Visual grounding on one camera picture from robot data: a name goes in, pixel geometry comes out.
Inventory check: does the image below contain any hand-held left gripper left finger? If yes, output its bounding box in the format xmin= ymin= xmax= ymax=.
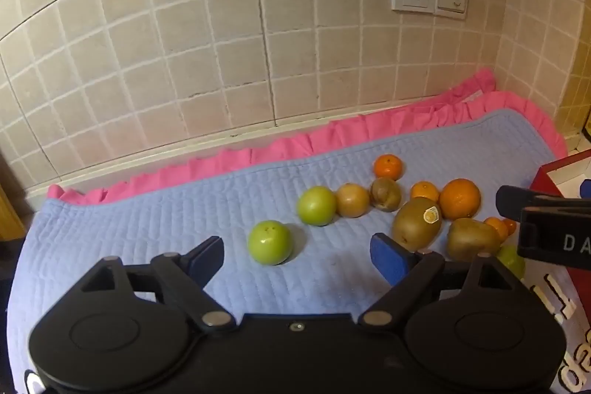
xmin=81 ymin=236 xmax=237 ymax=334

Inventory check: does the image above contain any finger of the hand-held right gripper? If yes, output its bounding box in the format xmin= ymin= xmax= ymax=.
xmin=495 ymin=185 xmax=591 ymax=222

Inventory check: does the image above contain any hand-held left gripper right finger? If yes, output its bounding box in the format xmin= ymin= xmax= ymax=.
xmin=358 ymin=233 xmax=525 ymax=330

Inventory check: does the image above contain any red cardboard box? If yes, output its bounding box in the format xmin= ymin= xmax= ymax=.
xmin=531 ymin=149 xmax=591 ymax=200

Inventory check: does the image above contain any kiwi with sticker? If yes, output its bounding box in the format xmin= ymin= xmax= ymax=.
xmin=392 ymin=196 xmax=443 ymax=251

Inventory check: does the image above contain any green apple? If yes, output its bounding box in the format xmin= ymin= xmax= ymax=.
xmin=297 ymin=186 xmax=337 ymax=227
xmin=248 ymin=220 xmax=294 ymax=266
xmin=496 ymin=244 xmax=526 ymax=279

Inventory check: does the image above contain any large orange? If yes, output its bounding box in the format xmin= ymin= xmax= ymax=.
xmin=438 ymin=178 xmax=482 ymax=222

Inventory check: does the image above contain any small brown kiwi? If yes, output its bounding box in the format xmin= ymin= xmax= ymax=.
xmin=369 ymin=176 xmax=402 ymax=212

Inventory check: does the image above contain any golden brown round fruit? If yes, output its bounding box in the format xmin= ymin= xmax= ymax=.
xmin=335 ymin=183 xmax=371 ymax=219

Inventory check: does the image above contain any big orange tangerine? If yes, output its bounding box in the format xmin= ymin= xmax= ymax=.
xmin=483 ymin=216 xmax=509 ymax=240

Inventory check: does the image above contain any large brown kiwi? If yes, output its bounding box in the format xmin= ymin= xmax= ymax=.
xmin=445 ymin=217 xmax=503 ymax=263

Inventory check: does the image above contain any printed white cloth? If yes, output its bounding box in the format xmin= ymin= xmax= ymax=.
xmin=11 ymin=258 xmax=591 ymax=394

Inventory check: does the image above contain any blue quilted mat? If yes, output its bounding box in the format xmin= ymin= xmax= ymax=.
xmin=7 ymin=108 xmax=557 ymax=394

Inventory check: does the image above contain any pink ruffled cloth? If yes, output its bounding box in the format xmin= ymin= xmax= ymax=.
xmin=46 ymin=68 xmax=568 ymax=205

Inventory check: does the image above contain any brown wooden panel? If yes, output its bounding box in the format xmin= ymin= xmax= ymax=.
xmin=0 ymin=154 xmax=28 ymax=242

